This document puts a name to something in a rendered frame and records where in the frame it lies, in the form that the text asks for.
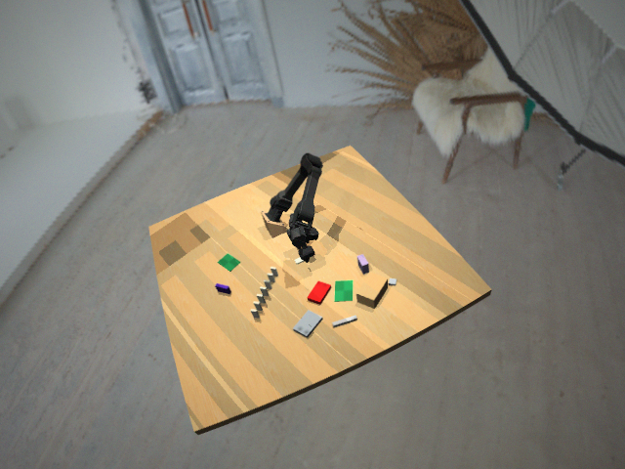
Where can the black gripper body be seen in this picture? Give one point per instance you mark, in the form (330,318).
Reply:
(306,251)

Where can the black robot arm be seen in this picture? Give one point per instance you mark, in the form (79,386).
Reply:
(311,166)

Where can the red flat block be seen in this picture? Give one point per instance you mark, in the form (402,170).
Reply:
(319,292)

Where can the green flat block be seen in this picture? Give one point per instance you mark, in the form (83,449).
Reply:
(344,290)

